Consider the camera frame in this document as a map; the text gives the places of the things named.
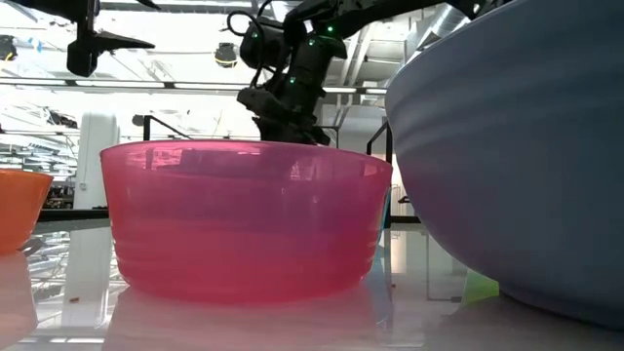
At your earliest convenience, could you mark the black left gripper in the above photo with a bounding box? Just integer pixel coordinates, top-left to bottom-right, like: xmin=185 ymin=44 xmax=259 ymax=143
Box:
xmin=66 ymin=0 xmax=156 ymax=78

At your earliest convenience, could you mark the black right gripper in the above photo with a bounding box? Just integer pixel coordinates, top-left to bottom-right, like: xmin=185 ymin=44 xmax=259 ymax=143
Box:
xmin=237 ymin=72 xmax=332 ymax=146

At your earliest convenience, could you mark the pink translucent plastic bowl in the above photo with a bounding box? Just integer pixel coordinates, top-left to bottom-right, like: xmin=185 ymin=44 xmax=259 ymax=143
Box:
xmin=99 ymin=139 xmax=394 ymax=304

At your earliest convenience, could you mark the teal plastic bowl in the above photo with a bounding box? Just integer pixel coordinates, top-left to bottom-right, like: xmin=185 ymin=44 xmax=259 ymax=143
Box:
xmin=378 ymin=187 xmax=393 ymax=230

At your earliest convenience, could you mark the orange plastic bowl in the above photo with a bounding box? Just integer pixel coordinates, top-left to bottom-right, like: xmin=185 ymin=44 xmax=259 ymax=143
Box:
xmin=0 ymin=168 xmax=54 ymax=255

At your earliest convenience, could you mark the blue plastic bowl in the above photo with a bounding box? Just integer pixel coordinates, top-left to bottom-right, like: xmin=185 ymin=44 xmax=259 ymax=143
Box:
xmin=384 ymin=0 xmax=624 ymax=332

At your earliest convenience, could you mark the green plastic bowl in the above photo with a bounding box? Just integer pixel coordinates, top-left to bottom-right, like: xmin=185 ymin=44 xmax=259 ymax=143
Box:
xmin=460 ymin=270 xmax=501 ymax=307

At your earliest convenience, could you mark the black ceiling-hung device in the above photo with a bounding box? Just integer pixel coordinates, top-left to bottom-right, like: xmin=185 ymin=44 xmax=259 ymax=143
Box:
xmin=0 ymin=34 xmax=19 ymax=62
xmin=214 ymin=42 xmax=239 ymax=69

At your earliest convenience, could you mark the white pillar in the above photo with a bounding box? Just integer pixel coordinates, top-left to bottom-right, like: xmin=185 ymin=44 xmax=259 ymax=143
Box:
xmin=72 ymin=111 xmax=121 ymax=211

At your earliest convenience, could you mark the silver ventilation duct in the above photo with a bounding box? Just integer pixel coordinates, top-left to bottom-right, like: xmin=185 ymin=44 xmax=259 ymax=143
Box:
xmin=404 ymin=4 xmax=470 ymax=64

